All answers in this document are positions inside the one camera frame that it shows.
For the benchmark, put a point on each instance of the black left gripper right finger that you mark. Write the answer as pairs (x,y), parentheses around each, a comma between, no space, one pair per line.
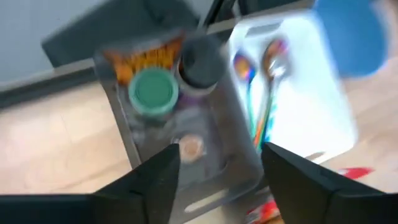
(311,193)

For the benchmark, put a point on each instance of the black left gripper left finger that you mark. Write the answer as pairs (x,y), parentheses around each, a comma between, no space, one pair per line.
(146,189)

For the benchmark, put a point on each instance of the red Maruchan ramen packet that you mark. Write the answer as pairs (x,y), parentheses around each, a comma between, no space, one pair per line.
(354,172)

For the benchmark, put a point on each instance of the small clear glass jar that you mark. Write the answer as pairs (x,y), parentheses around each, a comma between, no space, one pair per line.
(190,147)

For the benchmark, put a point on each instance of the green spice jar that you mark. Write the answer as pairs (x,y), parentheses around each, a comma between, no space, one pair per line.
(154,90)

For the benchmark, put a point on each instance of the small brown orange snack packet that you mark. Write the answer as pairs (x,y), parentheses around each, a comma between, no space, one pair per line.
(146,57)

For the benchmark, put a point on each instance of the purple-labelled spice jar black lid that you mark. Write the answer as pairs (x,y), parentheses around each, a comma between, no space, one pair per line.
(202,62)

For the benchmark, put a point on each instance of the white plastic bin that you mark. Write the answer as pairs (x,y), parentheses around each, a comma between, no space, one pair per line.
(311,109)

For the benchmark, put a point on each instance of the blue bowl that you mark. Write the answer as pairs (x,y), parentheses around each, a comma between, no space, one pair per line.
(351,37)

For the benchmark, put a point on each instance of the black flat plate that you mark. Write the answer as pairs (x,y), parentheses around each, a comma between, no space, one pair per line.
(109,28)

